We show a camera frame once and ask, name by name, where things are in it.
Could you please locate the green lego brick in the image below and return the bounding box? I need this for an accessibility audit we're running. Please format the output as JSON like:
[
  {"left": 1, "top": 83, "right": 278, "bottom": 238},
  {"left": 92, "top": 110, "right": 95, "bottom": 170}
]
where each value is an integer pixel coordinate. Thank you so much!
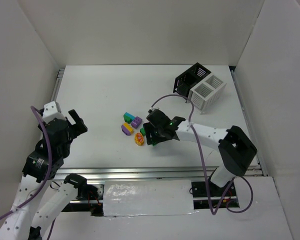
[{"left": 139, "top": 128, "right": 146, "bottom": 136}]

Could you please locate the teal lego brick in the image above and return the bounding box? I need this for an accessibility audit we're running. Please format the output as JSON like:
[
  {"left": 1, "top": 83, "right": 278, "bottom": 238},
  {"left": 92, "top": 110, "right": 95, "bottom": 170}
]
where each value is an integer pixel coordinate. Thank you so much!
[{"left": 123, "top": 112, "right": 135, "bottom": 124}]

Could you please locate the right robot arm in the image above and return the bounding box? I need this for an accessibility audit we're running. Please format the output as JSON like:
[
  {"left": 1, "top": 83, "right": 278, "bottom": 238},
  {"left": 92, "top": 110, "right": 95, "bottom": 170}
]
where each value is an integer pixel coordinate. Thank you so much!
[{"left": 143, "top": 109, "right": 257, "bottom": 188}]

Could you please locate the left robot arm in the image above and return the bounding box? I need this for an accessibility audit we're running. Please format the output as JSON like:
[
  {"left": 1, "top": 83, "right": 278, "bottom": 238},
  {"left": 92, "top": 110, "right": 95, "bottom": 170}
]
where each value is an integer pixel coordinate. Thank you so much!
[{"left": 0, "top": 107, "right": 101, "bottom": 240}]

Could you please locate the yellow butterfly lego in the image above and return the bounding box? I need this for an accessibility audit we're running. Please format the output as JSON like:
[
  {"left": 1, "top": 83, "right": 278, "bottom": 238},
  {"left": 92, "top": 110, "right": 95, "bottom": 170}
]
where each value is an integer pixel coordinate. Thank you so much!
[{"left": 134, "top": 132, "right": 145, "bottom": 146}]

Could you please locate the purple lego brick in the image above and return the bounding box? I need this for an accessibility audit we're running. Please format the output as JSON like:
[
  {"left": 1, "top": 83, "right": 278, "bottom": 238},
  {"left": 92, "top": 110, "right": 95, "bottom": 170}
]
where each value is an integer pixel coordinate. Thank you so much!
[{"left": 130, "top": 116, "right": 143, "bottom": 129}]

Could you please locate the purple and yellow lego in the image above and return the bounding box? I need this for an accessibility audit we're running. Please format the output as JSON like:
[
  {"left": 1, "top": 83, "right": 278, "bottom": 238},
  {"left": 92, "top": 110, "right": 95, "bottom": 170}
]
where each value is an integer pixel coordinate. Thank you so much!
[{"left": 121, "top": 122, "right": 134, "bottom": 136}]

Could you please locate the black slatted container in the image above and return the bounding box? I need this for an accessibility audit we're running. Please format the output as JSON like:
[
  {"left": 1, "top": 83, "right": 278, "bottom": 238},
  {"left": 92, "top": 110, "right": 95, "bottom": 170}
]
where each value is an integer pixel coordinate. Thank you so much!
[{"left": 173, "top": 62, "right": 212, "bottom": 99}]

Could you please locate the white slatted container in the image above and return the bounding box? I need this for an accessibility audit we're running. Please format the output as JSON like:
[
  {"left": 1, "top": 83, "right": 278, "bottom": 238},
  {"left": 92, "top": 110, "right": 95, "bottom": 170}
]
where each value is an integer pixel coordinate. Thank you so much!
[{"left": 188, "top": 73, "right": 227, "bottom": 113}]

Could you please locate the white foil cover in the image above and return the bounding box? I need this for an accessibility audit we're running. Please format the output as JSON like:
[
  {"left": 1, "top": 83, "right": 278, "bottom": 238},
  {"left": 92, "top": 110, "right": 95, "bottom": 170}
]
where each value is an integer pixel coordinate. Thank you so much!
[{"left": 103, "top": 179, "right": 195, "bottom": 217}]

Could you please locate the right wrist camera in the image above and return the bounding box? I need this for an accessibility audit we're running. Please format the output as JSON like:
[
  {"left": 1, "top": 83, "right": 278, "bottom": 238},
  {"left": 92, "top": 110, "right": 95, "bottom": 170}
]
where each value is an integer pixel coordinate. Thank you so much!
[{"left": 148, "top": 107, "right": 160, "bottom": 114}]

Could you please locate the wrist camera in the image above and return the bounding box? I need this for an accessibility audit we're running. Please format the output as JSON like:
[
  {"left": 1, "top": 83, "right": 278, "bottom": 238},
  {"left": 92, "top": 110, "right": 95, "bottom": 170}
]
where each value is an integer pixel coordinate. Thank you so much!
[
  {"left": 42, "top": 101, "right": 61, "bottom": 123},
  {"left": 148, "top": 107, "right": 160, "bottom": 114}
]

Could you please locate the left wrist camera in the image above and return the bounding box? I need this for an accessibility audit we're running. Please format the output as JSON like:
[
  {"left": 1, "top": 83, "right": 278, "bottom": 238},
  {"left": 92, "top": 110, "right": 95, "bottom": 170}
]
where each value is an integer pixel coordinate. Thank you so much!
[{"left": 42, "top": 101, "right": 61, "bottom": 123}]

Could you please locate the aluminium rail frame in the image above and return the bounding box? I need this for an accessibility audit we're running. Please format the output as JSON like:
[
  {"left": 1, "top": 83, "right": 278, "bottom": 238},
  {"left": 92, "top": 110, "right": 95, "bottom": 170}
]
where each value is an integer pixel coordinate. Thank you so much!
[{"left": 51, "top": 67, "right": 270, "bottom": 181}]

